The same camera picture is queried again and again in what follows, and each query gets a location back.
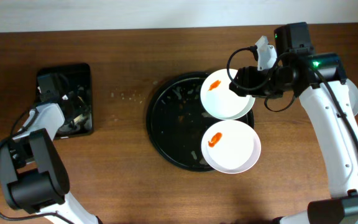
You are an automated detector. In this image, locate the pinkish white plate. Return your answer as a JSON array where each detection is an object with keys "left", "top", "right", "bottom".
[{"left": 201, "top": 120, "right": 262, "bottom": 174}]

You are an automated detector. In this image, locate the light blue-grey plate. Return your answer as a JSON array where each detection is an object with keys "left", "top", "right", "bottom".
[{"left": 346, "top": 79, "right": 358, "bottom": 116}]

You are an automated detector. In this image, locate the yellow sponge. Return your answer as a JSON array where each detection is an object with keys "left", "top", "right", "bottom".
[{"left": 73, "top": 114, "right": 84, "bottom": 123}]

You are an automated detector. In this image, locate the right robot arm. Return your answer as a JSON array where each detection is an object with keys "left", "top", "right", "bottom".
[{"left": 229, "top": 22, "right": 358, "bottom": 223}]

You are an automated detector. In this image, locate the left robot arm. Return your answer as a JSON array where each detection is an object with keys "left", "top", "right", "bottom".
[{"left": 0, "top": 73, "right": 101, "bottom": 223}]

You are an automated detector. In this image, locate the black rectangular tray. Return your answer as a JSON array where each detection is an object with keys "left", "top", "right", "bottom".
[{"left": 35, "top": 63, "right": 94, "bottom": 140}]

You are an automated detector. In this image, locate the round black tray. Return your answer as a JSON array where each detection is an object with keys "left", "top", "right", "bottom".
[{"left": 146, "top": 72, "right": 254, "bottom": 172}]

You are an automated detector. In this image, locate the white plate top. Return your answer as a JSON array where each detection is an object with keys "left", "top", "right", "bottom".
[{"left": 200, "top": 68, "right": 255, "bottom": 120}]

